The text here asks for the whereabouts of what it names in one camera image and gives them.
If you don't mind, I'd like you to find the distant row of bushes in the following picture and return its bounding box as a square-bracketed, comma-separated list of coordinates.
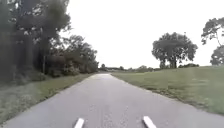
[98, 62, 201, 73]

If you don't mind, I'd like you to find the grey asphalt path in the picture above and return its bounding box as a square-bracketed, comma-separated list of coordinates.
[0, 73, 224, 128]

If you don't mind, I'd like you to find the large broad tree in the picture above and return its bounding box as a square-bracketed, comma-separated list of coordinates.
[151, 31, 199, 70]

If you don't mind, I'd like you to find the robot's own part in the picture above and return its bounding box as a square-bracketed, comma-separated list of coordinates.
[72, 117, 86, 128]
[142, 115, 157, 128]

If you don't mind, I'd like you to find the sloping grass field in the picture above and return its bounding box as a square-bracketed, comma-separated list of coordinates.
[110, 65, 224, 116]

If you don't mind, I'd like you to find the wood of dark trees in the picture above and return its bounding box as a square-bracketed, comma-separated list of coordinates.
[0, 0, 100, 86]

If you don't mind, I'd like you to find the grass verge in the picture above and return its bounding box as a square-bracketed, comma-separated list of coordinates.
[0, 73, 96, 126]

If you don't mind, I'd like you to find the tall thin-crowned tree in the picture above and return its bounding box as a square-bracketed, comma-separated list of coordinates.
[200, 17, 224, 67]

